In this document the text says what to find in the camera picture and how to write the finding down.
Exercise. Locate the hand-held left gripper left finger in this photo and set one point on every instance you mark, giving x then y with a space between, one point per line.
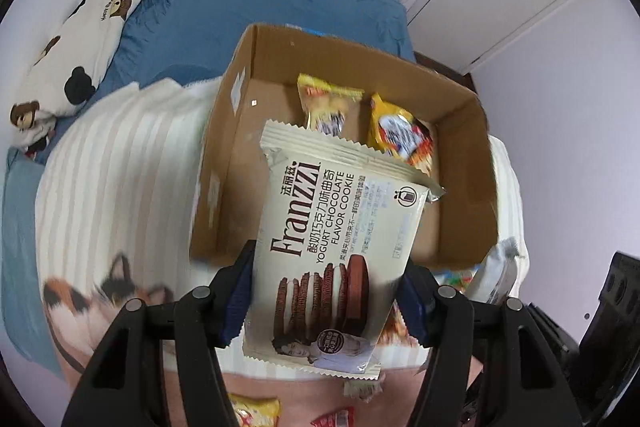
239 299

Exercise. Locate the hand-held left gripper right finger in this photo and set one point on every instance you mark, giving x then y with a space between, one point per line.
412 304

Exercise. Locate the cream chocolate cookie packet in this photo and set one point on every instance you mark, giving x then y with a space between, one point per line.
325 232

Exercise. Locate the brown cardboard box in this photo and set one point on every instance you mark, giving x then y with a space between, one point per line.
240 107

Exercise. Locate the colourful snack packet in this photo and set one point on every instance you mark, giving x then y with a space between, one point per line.
452 281

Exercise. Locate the white snack packet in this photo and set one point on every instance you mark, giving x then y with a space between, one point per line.
495 272

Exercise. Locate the yellow snack packet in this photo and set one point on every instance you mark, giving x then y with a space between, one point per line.
322 104
400 132
252 412

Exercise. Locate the red snack packet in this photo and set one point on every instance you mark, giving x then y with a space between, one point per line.
335 418

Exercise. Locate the striped cat print blanket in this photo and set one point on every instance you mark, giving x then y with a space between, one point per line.
125 157

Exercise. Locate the white bear print pillow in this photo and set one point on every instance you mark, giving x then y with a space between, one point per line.
90 22

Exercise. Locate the dark wooden bed frame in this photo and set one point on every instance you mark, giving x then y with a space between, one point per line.
450 74

